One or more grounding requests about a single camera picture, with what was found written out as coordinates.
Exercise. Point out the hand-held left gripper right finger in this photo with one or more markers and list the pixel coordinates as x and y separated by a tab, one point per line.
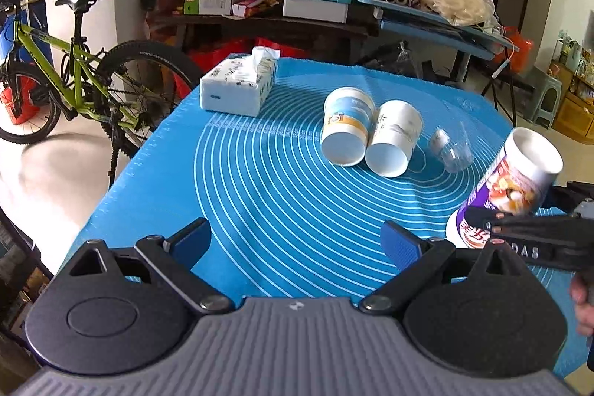
399	244

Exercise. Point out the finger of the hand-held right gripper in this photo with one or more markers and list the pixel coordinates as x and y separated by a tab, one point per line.
487	217

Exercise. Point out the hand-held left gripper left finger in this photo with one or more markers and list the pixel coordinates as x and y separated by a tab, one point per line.
191	238

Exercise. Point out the purple printed paper cup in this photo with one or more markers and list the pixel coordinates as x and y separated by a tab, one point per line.
510	182

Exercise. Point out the clear plastic cup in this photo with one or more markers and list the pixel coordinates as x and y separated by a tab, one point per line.
452	154

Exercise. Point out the white ink-print paper cup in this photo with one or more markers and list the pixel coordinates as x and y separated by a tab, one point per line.
394	131

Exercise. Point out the blue yellow printed paper cup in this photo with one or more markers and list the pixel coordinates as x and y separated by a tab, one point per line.
345	117

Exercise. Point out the person's right hand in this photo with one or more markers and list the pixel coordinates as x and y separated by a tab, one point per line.
584	303

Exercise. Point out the blue silicone mat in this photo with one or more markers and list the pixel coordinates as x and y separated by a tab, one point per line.
278	192

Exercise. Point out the grey plastic stool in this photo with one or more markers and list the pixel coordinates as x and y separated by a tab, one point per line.
545	97

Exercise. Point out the wooden cabinet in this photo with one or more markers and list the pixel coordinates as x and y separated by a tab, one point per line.
573	108

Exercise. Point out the white tissue pack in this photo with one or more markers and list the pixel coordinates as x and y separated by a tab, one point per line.
236	85

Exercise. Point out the orange plastic bag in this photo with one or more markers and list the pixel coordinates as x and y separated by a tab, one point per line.
517	48

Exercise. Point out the black plastic bag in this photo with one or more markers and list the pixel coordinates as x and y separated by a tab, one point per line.
394	59

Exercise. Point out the blue folding board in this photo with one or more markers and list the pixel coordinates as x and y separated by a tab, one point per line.
436	29

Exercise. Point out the white crumpled plastic bag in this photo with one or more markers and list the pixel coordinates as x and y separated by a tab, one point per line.
457	1

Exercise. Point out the red bag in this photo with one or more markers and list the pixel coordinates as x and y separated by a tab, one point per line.
18	103

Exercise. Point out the dark wooden table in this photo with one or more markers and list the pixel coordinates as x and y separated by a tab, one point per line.
278	27

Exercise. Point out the small red white box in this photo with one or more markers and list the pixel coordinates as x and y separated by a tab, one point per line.
253	5

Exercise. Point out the white chest freezer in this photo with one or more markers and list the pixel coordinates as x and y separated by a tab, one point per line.
125	6

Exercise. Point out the green bicycle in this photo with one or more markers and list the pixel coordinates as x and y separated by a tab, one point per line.
41	48

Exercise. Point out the white flat box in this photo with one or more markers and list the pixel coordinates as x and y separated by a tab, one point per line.
315	10

